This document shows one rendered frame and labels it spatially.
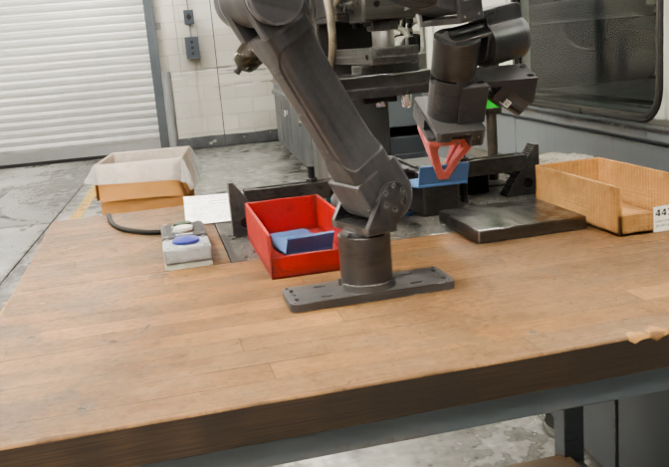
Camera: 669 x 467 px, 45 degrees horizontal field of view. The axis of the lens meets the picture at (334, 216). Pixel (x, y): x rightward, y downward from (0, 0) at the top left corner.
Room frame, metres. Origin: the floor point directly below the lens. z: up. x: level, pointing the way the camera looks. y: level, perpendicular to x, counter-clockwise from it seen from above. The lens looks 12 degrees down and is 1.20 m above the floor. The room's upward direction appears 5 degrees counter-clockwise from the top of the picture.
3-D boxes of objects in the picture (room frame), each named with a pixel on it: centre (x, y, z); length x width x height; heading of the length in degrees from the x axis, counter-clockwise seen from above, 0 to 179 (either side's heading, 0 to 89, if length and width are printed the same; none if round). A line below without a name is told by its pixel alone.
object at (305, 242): (1.18, 0.06, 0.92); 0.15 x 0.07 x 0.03; 19
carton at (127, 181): (4.70, 1.07, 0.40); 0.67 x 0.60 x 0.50; 4
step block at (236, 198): (1.30, 0.14, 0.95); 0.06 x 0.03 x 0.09; 102
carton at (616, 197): (1.22, -0.43, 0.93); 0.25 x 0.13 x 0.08; 12
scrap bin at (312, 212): (1.15, 0.06, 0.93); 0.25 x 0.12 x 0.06; 12
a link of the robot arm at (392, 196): (0.94, -0.04, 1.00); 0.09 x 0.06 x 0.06; 30
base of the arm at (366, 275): (0.93, -0.03, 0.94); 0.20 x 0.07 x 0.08; 102
